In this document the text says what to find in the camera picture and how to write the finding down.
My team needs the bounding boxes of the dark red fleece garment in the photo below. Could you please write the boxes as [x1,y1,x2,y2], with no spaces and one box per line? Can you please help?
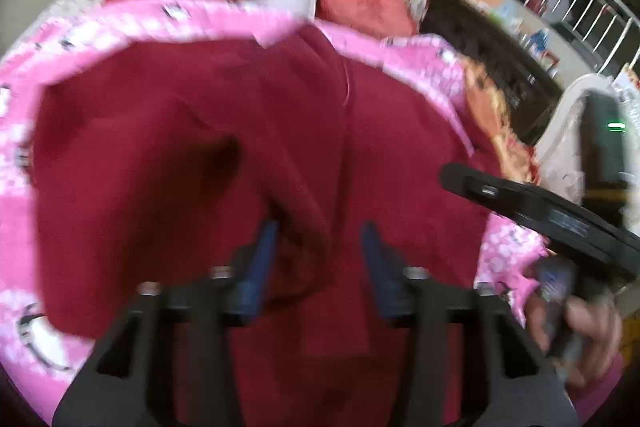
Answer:
[32,25,500,426]

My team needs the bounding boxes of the pink penguin blanket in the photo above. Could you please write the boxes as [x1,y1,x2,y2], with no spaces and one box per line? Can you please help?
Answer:
[0,0,551,425]

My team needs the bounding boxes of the right red heart cushion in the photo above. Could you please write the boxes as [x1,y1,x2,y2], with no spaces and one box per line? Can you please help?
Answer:
[316,0,418,39]

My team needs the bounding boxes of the orange patterned blanket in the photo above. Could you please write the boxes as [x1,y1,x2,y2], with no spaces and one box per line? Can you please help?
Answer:
[460,55,540,185]

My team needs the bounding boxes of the person's right hand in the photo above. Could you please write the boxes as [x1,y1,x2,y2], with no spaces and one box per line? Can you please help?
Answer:
[524,294,623,388]

